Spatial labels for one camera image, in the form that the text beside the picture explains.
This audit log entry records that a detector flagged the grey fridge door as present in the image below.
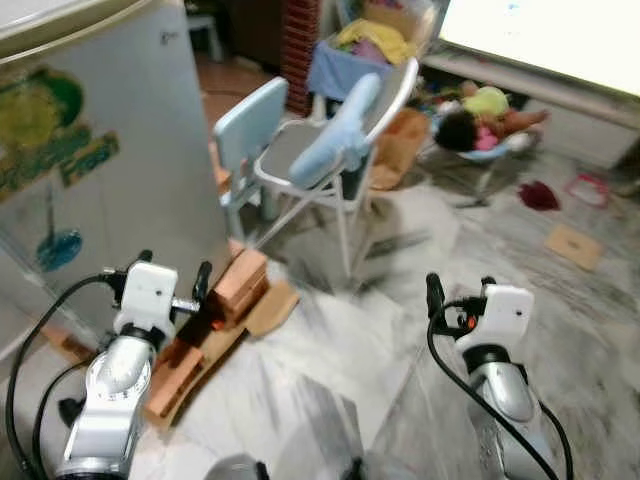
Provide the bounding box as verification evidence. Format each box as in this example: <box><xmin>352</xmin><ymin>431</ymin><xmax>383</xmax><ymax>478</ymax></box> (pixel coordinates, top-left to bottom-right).
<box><xmin>0</xmin><ymin>8</ymin><xmax>234</xmax><ymax>347</ymax></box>

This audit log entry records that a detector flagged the green yellow fridge sticker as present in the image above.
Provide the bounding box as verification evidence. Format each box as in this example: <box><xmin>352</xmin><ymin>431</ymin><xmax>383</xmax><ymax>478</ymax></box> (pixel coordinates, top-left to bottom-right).
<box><xmin>0</xmin><ymin>66</ymin><xmax>122</xmax><ymax>203</ymax></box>

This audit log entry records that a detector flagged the grey fridge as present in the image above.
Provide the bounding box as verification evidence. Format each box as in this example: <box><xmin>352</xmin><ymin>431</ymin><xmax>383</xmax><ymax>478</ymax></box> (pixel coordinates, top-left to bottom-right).
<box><xmin>0</xmin><ymin>0</ymin><xmax>234</xmax><ymax>347</ymax></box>

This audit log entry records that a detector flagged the orange brick stack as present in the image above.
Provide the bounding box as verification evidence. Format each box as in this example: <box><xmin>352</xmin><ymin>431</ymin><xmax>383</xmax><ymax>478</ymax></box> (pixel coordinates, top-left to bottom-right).
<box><xmin>143</xmin><ymin>335</ymin><xmax>213</xmax><ymax>429</ymax></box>
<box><xmin>213</xmin><ymin>248</ymin><xmax>272</xmax><ymax>323</ymax></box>

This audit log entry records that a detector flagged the tan cardboard slab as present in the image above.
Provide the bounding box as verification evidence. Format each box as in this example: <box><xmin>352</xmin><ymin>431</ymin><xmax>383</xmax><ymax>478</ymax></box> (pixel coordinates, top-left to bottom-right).
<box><xmin>243</xmin><ymin>282</ymin><xmax>301</xmax><ymax>338</ymax></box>

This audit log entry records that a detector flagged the flat brown cardboard sheet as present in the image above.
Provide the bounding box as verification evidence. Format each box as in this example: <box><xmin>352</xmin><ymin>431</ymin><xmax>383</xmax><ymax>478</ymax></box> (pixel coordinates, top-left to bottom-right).
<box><xmin>546</xmin><ymin>224</ymin><xmax>607</xmax><ymax>272</ymax></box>

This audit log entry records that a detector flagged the dark red cloth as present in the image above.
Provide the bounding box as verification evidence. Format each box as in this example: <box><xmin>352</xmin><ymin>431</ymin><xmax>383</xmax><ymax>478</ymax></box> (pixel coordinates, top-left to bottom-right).
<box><xmin>518</xmin><ymin>179</ymin><xmax>562</xmax><ymax>213</ymax></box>

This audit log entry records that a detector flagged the blue baby bouncer seat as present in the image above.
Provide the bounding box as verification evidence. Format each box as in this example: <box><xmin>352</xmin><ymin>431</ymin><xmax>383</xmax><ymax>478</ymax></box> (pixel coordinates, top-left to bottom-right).
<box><xmin>430</xmin><ymin>105</ymin><xmax>546</xmax><ymax>206</ymax></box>

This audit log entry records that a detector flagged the small pink item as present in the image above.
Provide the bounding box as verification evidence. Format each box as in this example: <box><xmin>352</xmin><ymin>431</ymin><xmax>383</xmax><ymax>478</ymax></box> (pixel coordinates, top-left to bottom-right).
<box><xmin>566</xmin><ymin>171</ymin><xmax>612</xmax><ymax>208</ymax></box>

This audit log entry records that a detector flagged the brown cardboard box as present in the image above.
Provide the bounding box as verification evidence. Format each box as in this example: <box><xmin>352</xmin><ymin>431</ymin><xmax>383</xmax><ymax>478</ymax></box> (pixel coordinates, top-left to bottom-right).
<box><xmin>369</xmin><ymin>106</ymin><xmax>433</xmax><ymax>193</ymax></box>

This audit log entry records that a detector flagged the light blue plastic chair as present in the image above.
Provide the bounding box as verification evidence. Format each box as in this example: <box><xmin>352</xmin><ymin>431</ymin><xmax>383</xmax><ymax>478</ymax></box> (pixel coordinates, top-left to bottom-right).
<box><xmin>211</xmin><ymin>77</ymin><xmax>292</xmax><ymax>241</ymax></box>

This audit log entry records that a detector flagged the white folding chair grey seat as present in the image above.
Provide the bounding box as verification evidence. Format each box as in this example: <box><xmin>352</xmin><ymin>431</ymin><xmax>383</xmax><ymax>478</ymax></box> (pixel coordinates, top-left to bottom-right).
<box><xmin>250</xmin><ymin>57</ymin><xmax>422</xmax><ymax>283</ymax></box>

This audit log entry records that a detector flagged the baby in yellow shirt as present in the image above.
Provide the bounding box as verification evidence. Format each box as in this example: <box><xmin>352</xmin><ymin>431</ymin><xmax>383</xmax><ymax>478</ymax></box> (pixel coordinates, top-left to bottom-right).
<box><xmin>435</xmin><ymin>82</ymin><xmax>552</xmax><ymax>156</ymax></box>

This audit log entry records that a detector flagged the silver right robot leg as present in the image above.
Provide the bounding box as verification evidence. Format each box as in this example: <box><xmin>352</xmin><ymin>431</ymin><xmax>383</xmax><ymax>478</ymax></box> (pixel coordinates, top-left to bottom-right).
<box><xmin>344</xmin><ymin>456</ymin><xmax>403</xmax><ymax>480</ymax></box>

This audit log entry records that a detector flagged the light blue cloth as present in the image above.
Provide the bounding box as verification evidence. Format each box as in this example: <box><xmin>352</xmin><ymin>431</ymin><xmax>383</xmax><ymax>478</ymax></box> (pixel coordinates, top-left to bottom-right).
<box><xmin>289</xmin><ymin>71</ymin><xmax>384</xmax><ymax>192</ymax></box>

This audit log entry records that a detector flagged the small pale stool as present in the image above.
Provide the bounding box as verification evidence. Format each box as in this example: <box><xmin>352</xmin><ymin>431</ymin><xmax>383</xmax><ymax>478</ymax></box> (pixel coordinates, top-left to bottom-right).
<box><xmin>185</xmin><ymin>10</ymin><xmax>227</xmax><ymax>63</ymax></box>

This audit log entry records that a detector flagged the blue basket with clothes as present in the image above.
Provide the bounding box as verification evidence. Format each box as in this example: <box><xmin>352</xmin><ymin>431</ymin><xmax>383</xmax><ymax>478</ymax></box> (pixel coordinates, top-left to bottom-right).
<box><xmin>306</xmin><ymin>5</ymin><xmax>426</xmax><ymax>103</ymax></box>

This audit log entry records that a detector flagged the red brick pillar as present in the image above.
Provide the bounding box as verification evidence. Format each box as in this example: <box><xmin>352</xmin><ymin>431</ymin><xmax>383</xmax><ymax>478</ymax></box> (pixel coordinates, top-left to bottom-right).
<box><xmin>282</xmin><ymin>0</ymin><xmax>322</xmax><ymax>117</ymax></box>

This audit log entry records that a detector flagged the white bed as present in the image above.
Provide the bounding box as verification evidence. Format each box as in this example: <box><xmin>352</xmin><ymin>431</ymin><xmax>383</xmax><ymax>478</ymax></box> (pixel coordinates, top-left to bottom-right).
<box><xmin>418</xmin><ymin>0</ymin><xmax>640</xmax><ymax>169</ymax></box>

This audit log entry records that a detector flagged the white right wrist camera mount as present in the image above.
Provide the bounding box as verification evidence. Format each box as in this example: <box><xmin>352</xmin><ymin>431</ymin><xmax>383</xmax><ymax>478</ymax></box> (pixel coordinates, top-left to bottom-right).
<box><xmin>455</xmin><ymin>284</ymin><xmax>535</xmax><ymax>352</ymax></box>

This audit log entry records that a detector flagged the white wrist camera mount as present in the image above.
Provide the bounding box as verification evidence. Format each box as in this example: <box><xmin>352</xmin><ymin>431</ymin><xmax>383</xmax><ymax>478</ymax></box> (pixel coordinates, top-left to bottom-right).
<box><xmin>114</xmin><ymin>261</ymin><xmax>182</xmax><ymax>337</ymax></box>
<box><xmin>455</xmin><ymin>284</ymin><xmax>535</xmax><ymax>352</ymax></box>

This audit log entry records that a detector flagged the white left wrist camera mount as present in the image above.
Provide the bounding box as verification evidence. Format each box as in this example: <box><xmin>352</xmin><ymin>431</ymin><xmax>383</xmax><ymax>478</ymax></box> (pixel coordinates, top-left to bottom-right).
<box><xmin>114</xmin><ymin>261</ymin><xmax>182</xmax><ymax>337</ymax></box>

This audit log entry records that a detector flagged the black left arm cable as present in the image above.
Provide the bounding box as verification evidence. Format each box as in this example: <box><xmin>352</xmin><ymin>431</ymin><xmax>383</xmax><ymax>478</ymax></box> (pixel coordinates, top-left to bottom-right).
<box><xmin>4</xmin><ymin>270</ymin><xmax>127</xmax><ymax>480</ymax></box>

